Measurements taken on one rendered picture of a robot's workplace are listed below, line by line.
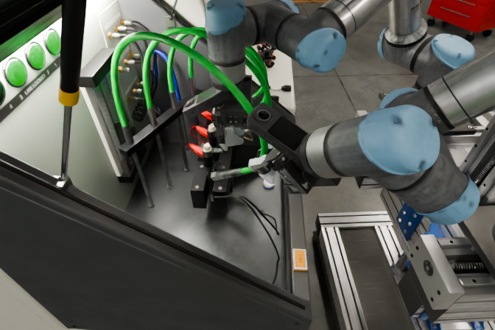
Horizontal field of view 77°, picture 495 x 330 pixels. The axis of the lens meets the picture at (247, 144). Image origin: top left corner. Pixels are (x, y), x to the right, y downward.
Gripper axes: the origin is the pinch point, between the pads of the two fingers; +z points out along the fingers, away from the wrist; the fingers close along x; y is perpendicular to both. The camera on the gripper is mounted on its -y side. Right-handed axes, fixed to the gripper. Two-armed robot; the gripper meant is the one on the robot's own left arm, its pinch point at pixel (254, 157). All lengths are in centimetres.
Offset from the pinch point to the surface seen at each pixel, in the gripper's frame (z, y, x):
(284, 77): 48, 0, 55
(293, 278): 5.8, 27.1, -10.2
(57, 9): 6.9, -45.4, -6.8
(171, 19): 27, -38, 22
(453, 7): 152, 103, 399
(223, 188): 24.0, 6.0, -2.7
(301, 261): 5.9, 26.4, -6.1
